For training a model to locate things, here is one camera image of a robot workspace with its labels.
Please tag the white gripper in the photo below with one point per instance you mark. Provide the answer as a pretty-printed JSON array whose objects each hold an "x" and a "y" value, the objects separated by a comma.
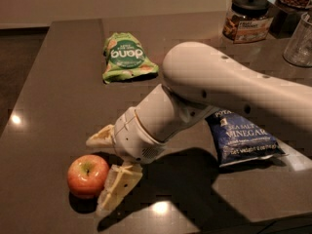
[{"x": 132, "y": 136}]

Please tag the red yellow apple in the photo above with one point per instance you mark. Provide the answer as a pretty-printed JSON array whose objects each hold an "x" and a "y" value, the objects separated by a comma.
[{"x": 86, "y": 176}]

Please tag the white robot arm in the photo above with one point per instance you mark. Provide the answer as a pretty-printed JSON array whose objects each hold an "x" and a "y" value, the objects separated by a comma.
[{"x": 199, "y": 80}]

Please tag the green rice chip bag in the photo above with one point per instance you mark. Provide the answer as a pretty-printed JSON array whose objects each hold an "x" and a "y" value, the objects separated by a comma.
[{"x": 126, "y": 59}]

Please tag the blue kettle chips bag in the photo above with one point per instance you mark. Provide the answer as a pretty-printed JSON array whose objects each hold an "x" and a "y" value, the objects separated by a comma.
[{"x": 238, "y": 140}]

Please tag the glass jar black lid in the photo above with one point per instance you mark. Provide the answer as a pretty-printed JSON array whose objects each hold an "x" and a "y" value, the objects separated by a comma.
[{"x": 247, "y": 21}]

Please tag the clear glass cup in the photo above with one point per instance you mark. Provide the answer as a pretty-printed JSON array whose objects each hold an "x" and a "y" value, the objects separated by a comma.
[{"x": 299, "y": 49}]

